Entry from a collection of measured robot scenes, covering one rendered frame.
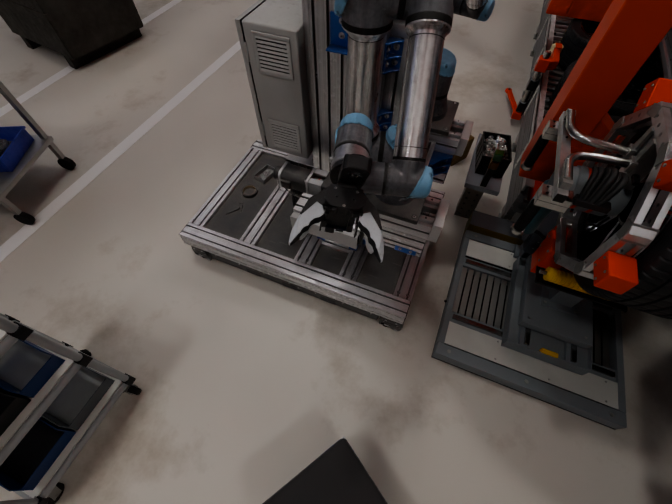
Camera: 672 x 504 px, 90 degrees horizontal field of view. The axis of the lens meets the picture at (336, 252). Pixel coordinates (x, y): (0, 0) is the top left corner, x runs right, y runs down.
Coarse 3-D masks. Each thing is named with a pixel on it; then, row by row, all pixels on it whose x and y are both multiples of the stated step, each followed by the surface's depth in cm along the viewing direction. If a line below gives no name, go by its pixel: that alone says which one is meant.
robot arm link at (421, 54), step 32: (416, 0) 66; (448, 0) 66; (416, 32) 68; (448, 32) 70; (416, 64) 69; (416, 96) 71; (416, 128) 72; (416, 160) 74; (384, 192) 77; (416, 192) 76
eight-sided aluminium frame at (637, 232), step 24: (624, 120) 113; (648, 120) 101; (624, 144) 119; (648, 192) 87; (576, 216) 135; (648, 216) 90; (576, 240) 130; (624, 240) 91; (648, 240) 89; (576, 264) 110
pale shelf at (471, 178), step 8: (480, 136) 190; (472, 160) 180; (472, 168) 176; (472, 176) 173; (480, 176) 173; (464, 184) 173; (472, 184) 170; (488, 184) 170; (496, 184) 170; (488, 192) 170; (496, 192) 168
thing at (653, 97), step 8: (656, 80) 102; (664, 80) 100; (648, 88) 104; (656, 88) 101; (664, 88) 101; (640, 96) 108; (648, 96) 103; (656, 96) 102; (664, 96) 101; (640, 104) 106; (648, 104) 102
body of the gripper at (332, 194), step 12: (336, 168) 64; (336, 180) 66; (336, 192) 59; (348, 192) 59; (360, 192) 59; (336, 204) 57; (348, 204) 58; (360, 204) 58; (324, 216) 61; (336, 216) 60; (348, 216) 59; (336, 228) 62; (348, 228) 61
